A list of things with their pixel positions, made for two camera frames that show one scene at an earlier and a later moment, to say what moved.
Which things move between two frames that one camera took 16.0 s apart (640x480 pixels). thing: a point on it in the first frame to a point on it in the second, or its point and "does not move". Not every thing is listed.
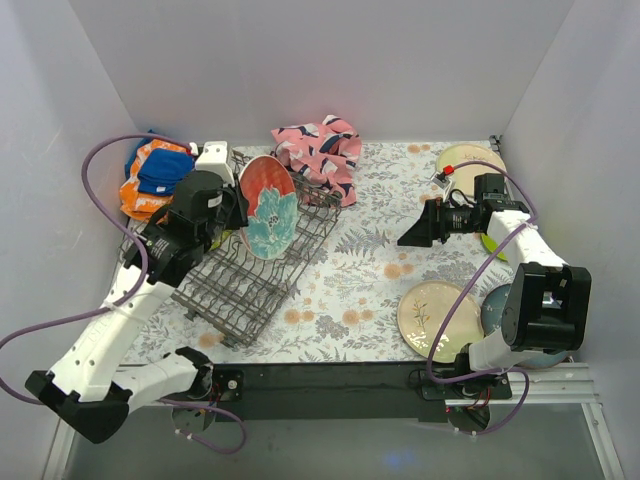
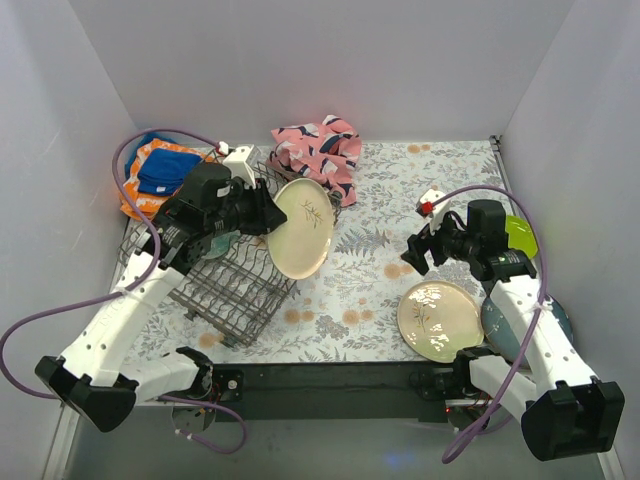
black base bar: [421, 389] does not move
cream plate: [463, 178] to [299, 245]
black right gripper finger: [432, 225] to [417, 247]
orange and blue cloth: [151, 172] does not move
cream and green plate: [423, 312] does not move
